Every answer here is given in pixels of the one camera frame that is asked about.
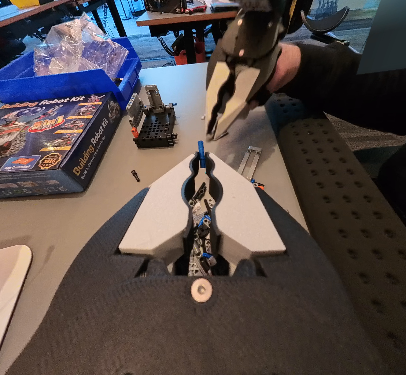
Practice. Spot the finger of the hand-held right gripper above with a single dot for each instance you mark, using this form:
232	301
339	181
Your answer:
219	83
244	96

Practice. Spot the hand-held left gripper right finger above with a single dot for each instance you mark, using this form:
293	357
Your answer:
250	226

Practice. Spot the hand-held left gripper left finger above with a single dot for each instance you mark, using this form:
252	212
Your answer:
155	226

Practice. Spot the blue connector pin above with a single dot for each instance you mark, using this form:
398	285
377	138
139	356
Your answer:
201	154

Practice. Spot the person's right forearm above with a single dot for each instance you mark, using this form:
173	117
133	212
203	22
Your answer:
342	83

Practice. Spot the person's right hand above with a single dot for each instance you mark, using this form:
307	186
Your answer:
287	64

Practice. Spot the black axle pin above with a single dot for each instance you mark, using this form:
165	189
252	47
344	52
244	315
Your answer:
135	175

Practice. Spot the wooden table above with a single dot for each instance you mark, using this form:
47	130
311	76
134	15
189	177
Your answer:
184	18

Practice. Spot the small black machine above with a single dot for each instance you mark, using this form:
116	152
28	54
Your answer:
155	127

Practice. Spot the black stand pole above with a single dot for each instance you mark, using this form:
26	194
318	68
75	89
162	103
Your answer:
111	4

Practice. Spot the blue cardboard kit box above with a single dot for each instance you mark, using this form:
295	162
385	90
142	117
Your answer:
38	153

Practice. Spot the clear plastic parts bag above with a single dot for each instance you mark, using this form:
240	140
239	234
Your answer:
76	45

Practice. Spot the white book stand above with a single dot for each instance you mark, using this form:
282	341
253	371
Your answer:
13	286

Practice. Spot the blue storage bin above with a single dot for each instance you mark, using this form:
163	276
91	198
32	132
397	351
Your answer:
63	86

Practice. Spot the grey frame with orange bracket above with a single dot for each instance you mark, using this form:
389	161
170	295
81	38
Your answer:
249	162

